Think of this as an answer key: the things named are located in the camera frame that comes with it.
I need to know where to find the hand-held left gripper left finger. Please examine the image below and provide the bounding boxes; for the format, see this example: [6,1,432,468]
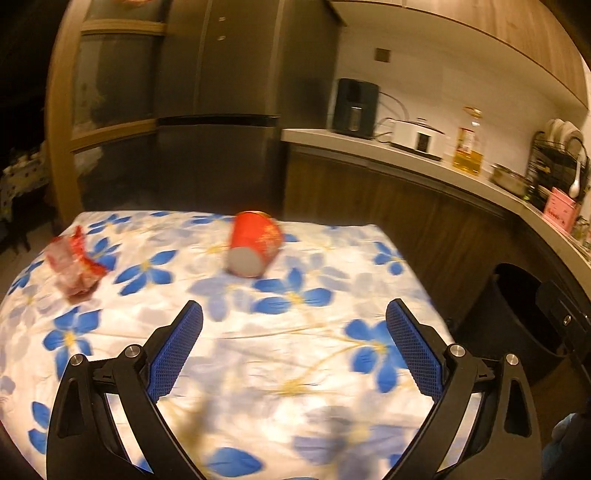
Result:
[46,299,205,480]

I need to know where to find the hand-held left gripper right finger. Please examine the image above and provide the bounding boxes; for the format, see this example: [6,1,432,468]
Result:
[385,298,543,480]

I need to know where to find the black trash bin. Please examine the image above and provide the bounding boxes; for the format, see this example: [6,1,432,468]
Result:
[455,263,573,388]

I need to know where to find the red paper cup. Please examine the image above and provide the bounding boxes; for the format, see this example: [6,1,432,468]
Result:
[226,211,284,278]

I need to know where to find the blue floral tablecloth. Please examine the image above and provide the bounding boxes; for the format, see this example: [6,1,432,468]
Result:
[0,210,455,480]

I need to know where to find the pink utensil holder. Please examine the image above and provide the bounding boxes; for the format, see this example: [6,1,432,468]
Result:
[542,187,581,232]

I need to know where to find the person's blue clothing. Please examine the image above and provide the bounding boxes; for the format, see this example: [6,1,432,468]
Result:
[542,413,591,480]

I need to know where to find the clear red snack wrapper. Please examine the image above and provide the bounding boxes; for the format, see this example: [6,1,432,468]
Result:
[46,225,108,305]

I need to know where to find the wooden lower cabinets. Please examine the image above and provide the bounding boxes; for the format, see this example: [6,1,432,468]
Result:
[281,143,591,333]

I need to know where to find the wooden cabinets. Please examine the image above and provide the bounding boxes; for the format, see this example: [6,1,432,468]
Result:
[281,143,591,333]
[325,0,591,112]

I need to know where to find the steel basin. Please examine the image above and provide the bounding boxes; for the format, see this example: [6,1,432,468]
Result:
[490,162,529,195]

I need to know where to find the black dish rack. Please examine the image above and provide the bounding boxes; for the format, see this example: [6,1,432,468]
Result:
[526,117,591,213]

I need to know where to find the cooking oil bottle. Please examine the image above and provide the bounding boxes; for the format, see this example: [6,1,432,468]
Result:
[451,106,486,177]

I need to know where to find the light stone countertop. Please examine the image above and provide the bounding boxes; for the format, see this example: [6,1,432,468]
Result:
[281,128,591,278]

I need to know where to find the white rice cooker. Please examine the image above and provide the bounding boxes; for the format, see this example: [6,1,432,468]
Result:
[390,117,446,160]

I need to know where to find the dotted cloth dining table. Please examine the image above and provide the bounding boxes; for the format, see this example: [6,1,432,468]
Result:
[0,152,49,222]

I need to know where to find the wooden framed glass door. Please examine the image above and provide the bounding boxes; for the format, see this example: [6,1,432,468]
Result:
[44,0,169,222]

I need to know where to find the black air fryer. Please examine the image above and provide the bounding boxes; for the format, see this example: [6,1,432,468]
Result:
[331,78,380,140]

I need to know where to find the dark steel refrigerator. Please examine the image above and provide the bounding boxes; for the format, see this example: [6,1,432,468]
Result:
[154,0,342,222]

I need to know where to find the wooden upper cabinets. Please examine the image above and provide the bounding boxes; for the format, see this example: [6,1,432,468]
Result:
[325,0,591,112]

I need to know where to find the black power cable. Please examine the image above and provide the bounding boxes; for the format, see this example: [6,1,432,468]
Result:
[375,91,411,139]

